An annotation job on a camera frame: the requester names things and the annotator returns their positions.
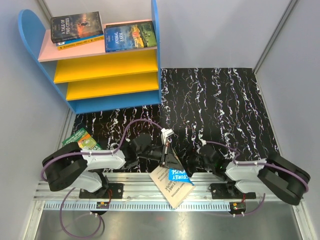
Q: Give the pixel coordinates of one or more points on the blue 26-Storey Treehouse book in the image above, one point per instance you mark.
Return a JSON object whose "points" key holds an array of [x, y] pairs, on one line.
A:
{"points": [[175, 185]]}

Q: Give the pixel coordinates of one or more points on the blue treehouse paperback book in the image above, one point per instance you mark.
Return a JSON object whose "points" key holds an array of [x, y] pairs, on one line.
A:
{"points": [[78, 42]]}

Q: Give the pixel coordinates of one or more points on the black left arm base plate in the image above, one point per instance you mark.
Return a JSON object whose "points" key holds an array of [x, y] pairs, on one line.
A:
{"points": [[113, 191]]}

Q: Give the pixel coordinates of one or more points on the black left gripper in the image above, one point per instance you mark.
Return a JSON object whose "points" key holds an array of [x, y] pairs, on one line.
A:
{"points": [[171, 162]]}

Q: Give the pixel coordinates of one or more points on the blue Animal Farm book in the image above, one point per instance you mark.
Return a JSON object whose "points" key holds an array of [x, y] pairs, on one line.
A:
{"points": [[129, 36]]}

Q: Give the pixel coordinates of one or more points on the colourful wooden bookshelf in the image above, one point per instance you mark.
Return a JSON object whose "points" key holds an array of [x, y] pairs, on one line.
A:
{"points": [[88, 78]]}

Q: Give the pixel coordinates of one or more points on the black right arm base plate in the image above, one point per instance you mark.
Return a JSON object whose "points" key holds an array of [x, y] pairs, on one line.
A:
{"points": [[222, 191]]}

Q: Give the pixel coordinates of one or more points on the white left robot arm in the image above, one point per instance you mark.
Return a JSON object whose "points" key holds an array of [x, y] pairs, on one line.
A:
{"points": [[72, 166]]}

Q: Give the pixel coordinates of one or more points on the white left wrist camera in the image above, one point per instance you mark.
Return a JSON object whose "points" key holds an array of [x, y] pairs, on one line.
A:
{"points": [[165, 133]]}

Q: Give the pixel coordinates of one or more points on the white slotted cable duct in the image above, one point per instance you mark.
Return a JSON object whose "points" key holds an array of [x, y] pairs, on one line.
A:
{"points": [[138, 206]]}

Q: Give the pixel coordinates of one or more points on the green 104-Storey Treehouse book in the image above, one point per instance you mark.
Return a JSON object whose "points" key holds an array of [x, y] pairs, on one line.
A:
{"points": [[84, 140]]}

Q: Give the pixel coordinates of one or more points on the aluminium mounting rail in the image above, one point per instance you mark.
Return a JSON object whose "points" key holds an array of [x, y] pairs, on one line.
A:
{"points": [[138, 187]]}

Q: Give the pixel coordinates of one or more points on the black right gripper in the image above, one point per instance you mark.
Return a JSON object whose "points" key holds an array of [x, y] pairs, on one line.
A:
{"points": [[189, 167]]}

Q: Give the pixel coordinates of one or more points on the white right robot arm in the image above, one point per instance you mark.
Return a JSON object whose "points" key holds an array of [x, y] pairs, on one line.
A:
{"points": [[273, 175]]}

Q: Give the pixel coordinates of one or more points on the black marble pattern mat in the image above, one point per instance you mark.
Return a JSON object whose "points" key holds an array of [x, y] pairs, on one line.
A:
{"points": [[221, 105]]}

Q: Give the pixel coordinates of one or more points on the dark Tale Of Two Cities book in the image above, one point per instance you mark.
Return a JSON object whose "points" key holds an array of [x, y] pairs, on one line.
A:
{"points": [[75, 26]]}

